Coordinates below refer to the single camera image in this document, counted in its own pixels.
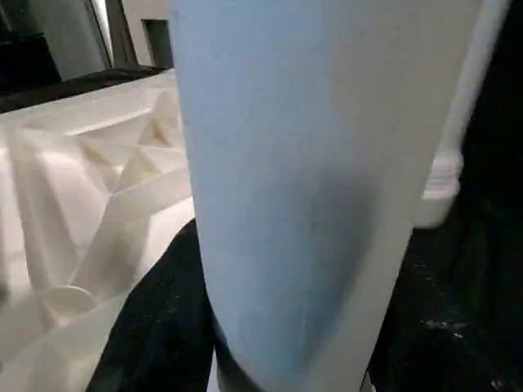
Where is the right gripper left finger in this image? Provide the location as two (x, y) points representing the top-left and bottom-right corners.
(87, 217), (220, 392)

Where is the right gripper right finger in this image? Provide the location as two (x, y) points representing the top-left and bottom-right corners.
(365, 227), (523, 392)

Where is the white plastic table leg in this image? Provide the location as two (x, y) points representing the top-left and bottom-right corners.
(168, 0), (494, 392)
(419, 0), (514, 202)

